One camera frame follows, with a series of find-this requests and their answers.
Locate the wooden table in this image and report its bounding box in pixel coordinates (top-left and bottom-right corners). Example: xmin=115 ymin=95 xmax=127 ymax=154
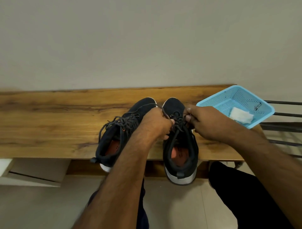
xmin=0 ymin=85 xmax=265 ymax=179

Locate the white wipe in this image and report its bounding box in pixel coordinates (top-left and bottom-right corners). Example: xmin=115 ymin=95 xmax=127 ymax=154
xmin=229 ymin=107 xmax=255 ymax=125

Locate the white drawer unit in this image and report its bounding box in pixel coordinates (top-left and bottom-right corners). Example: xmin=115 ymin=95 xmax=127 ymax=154
xmin=0 ymin=158 xmax=71 ymax=188

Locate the person's left hand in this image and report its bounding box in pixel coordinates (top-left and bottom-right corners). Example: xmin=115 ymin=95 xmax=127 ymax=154
xmin=137 ymin=107 xmax=175 ymax=144

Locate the person's right forearm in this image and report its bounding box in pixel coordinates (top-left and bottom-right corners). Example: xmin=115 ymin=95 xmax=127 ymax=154
xmin=229 ymin=125 xmax=302 ymax=229

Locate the black metal shoe rack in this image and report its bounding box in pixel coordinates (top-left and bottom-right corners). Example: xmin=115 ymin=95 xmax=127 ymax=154
xmin=233 ymin=100 xmax=302 ymax=169

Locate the person's left forearm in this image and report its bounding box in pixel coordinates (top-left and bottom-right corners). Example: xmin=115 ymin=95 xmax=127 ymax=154
xmin=72 ymin=134 xmax=156 ymax=229

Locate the blue plastic basket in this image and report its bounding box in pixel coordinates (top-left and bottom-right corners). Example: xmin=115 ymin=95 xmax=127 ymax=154
xmin=196 ymin=85 xmax=276 ymax=130

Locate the person's right hand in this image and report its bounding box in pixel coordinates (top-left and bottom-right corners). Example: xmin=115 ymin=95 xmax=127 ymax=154
xmin=183 ymin=104 xmax=241 ymax=144

